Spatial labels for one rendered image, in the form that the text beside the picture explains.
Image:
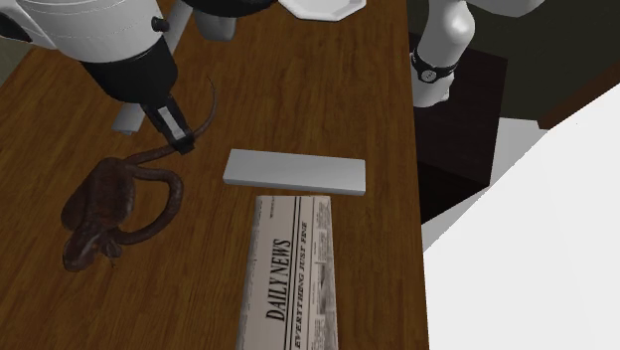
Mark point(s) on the grey flat rectangular box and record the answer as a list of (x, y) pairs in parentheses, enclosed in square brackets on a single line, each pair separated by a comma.
[(295, 172)]

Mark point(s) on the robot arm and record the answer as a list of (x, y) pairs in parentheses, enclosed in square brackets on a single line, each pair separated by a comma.
[(97, 29)]

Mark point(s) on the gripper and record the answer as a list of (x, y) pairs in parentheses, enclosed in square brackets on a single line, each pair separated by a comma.
[(131, 77)]

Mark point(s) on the white octagonal plate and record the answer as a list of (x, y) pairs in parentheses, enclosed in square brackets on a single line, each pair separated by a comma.
[(319, 8)]

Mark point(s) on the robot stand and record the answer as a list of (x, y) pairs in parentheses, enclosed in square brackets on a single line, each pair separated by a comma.
[(460, 145)]

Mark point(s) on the brown wooden table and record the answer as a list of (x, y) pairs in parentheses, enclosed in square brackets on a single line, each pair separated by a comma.
[(315, 97)]

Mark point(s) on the folded newspaper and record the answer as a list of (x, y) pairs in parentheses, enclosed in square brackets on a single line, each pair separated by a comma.
[(290, 271)]

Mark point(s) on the dark brown long-tailed figure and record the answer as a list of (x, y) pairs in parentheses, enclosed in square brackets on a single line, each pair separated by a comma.
[(101, 194)]

